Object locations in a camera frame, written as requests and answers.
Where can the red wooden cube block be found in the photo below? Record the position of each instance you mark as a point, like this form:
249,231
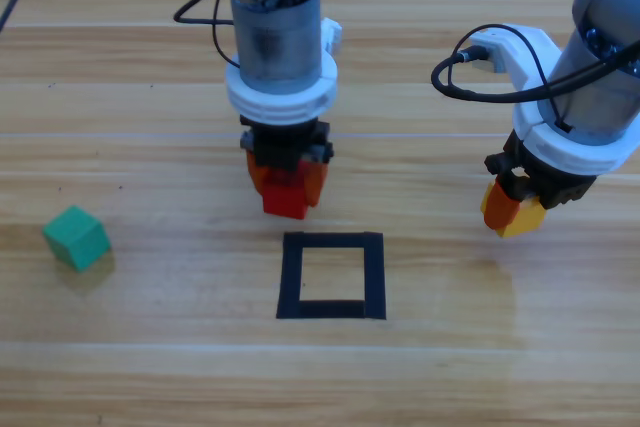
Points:
285,199

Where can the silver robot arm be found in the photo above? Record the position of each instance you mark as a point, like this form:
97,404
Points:
275,42
595,107

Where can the green wooden cube block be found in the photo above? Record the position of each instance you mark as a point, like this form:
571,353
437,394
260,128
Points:
75,242

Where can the black tape square outline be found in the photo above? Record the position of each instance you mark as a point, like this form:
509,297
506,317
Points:
375,277

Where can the yellow wooden cube block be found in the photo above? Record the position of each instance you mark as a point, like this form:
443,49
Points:
527,222

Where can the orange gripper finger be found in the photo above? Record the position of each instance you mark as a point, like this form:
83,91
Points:
316,182
500,209
256,174

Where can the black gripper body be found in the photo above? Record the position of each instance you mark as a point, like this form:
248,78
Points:
560,189
280,147

